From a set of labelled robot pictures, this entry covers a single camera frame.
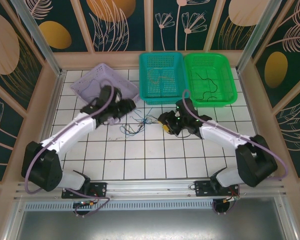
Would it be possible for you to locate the grey metal sheet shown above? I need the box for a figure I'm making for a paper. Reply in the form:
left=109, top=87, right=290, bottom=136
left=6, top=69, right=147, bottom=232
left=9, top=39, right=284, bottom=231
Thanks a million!
left=4, top=196, right=300, bottom=240

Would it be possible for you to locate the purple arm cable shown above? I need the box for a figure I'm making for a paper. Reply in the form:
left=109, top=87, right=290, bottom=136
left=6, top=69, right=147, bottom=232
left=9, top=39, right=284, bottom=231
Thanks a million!
left=182, top=89, right=290, bottom=216
left=23, top=79, right=115, bottom=218

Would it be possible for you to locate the thin black gripper wire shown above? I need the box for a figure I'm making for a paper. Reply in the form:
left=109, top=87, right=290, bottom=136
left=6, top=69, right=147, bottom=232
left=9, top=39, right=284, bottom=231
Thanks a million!
left=175, top=128, right=192, bottom=139

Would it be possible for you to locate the green plastic basket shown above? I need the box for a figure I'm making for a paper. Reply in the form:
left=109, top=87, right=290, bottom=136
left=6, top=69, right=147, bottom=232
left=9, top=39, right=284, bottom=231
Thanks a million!
left=183, top=52, right=238, bottom=108

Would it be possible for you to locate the yellow cable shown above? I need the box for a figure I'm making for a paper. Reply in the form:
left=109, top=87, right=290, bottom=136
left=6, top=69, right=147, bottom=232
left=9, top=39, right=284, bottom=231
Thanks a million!
left=147, top=67, right=175, bottom=86

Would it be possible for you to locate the aluminium frame post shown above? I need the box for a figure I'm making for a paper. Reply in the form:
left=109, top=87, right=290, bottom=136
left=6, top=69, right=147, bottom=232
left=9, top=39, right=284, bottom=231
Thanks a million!
left=235, top=0, right=292, bottom=75
left=9, top=0, right=67, bottom=78

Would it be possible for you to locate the perforated metal cable tray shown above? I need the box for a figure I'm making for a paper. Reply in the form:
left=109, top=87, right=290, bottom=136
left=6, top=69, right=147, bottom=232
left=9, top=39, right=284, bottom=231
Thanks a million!
left=23, top=201, right=285, bottom=211

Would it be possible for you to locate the blue cable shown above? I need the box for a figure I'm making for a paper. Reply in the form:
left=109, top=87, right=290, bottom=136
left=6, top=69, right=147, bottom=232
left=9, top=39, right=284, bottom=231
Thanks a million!
left=80, top=78, right=99, bottom=99
left=119, top=122, right=141, bottom=137
left=137, top=106, right=156, bottom=128

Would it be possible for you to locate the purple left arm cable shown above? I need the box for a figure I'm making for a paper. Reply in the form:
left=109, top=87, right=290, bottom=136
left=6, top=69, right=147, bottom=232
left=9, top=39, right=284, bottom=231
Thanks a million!
left=23, top=79, right=115, bottom=218

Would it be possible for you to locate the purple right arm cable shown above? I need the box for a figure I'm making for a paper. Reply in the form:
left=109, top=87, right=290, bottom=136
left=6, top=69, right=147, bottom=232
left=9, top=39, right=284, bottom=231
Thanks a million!
left=182, top=89, right=290, bottom=216

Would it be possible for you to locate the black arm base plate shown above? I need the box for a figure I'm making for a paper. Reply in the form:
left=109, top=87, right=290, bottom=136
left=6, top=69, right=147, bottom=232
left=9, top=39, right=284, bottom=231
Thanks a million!
left=61, top=182, right=108, bottom=200
left=194, top=180, right=240, bottom=198

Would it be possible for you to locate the purple plastic basket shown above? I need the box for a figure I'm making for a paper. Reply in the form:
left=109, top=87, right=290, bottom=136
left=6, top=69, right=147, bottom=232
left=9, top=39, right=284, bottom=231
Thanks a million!
left=70, top=62, right=141, bottom=126

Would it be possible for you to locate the small electronics board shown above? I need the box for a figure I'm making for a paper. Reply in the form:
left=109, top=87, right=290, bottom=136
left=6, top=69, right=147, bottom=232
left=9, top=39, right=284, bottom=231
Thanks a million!
left=222, top=195, right=241, bottom=203
left=73, top=200, right=98, bottom=209

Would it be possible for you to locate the teal plastic basket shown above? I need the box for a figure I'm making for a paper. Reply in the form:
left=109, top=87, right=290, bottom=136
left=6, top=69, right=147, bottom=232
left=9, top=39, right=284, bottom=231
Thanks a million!
left=138, top=52, right=190, bottom=106

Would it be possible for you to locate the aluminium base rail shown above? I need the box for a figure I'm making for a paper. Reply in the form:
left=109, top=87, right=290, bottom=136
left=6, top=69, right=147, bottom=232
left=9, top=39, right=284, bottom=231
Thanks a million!
left=13, top=177, right=287, bottom=201

